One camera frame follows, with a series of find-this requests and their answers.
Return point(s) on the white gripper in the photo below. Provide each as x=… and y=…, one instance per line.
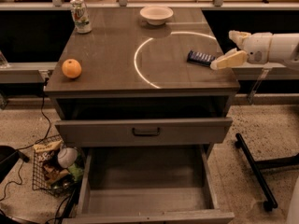
x=259, y=48

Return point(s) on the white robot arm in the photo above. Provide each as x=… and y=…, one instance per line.
x=284, y=49

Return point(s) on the green 7up can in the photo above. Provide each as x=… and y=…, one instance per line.
x=80, y=16

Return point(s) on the white bowl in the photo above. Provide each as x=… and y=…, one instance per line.
x=156, y=15

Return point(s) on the grey drawer cabinet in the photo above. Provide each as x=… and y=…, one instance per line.
x=124, y=56

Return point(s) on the grey middle drawer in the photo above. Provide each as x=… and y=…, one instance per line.
x=143, y=132

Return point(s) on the grey open bottom drawer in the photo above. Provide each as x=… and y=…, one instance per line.
x=148, y=185

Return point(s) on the orange fruit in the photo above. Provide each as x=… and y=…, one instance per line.
x=71, y=68

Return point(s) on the white round container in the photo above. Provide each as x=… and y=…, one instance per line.
x=67, y=156

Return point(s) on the green snack bag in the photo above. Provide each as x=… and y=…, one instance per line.
x=76, y=171

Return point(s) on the yellow chip bag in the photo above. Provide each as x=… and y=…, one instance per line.
x=52, y=146

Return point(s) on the black object at left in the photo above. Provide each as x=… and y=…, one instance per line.
x=8, y=158

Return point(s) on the black wire basket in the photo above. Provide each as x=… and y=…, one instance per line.
x=48, y=175

